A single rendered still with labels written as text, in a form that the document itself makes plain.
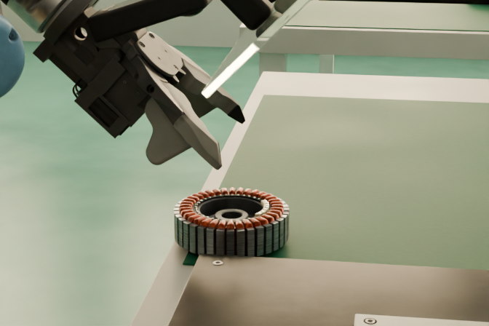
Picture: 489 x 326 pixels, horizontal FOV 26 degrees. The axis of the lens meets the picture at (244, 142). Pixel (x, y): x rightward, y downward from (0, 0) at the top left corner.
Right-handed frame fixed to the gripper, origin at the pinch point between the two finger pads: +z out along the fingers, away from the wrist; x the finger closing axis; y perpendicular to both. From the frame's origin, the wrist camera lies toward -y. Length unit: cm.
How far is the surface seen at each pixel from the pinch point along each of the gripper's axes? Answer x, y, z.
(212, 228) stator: 5.1, 6.5, 3.6
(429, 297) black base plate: 14.1, -5.9, 19.0
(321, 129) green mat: -38.8, 4.0, 10.7
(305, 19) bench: -114, 9, 4
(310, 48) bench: -105, 11, 8
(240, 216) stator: -0.8, 6.0, 5.5
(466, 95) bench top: -59, -10, 25
